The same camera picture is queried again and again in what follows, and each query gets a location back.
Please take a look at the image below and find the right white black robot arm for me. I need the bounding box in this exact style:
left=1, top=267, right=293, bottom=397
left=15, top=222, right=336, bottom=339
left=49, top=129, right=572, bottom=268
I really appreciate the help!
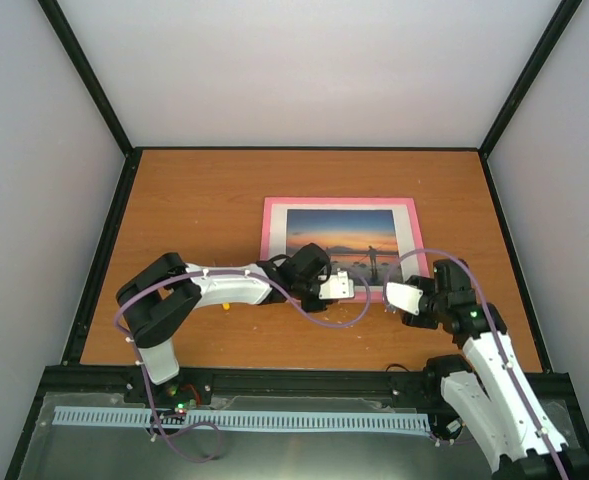
left=384, top=253, right=589, bottom=479

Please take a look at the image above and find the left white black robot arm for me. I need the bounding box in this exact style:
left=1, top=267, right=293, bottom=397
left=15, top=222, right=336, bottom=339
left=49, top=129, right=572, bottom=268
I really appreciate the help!
left=116, top=243, right=332, bottom=403

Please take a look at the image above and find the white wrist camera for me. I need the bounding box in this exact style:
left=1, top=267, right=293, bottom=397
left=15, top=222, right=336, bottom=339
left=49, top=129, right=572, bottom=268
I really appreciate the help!
left=384, top=282, right=423, bottom=315
left=318, top=270, right=355, bottom=301

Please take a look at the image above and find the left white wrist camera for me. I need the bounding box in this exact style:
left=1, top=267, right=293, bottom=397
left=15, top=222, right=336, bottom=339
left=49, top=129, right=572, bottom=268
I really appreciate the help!
left=318, top=270, right=355, bottom=301

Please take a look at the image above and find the sunset photo in frame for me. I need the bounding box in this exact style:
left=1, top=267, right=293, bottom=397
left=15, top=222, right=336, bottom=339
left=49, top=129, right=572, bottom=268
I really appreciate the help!
left=285, top=209, right=413, bottom=287

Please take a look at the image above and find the metal base plate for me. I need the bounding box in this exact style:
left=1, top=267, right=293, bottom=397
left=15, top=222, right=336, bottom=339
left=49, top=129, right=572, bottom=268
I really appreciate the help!
left=28, top=394, right=491, bottom=479

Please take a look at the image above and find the black aluminium cage frame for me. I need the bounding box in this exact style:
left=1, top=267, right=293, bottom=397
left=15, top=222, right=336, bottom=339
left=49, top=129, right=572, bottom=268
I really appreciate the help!
left=6, top=1, right=589, bottom=479

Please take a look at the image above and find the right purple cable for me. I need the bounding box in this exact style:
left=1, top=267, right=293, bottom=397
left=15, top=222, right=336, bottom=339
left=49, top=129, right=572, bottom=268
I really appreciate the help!
left=382, top=249, right=575, bottom=480

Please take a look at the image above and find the light blue cable duct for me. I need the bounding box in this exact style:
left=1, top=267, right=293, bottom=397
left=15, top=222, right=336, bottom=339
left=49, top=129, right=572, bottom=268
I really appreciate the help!
left=51, top=406, right=431, bottom=436

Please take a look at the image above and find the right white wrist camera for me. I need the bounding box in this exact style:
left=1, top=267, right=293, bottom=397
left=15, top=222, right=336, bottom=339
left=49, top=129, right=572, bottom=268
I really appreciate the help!
left=384, top=282, right=423, bottom=315

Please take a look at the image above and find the pink wooden picture frame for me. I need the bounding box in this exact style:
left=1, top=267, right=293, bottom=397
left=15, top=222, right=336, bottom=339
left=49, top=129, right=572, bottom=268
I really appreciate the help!
left=261, top=197, right=429, bottom=302

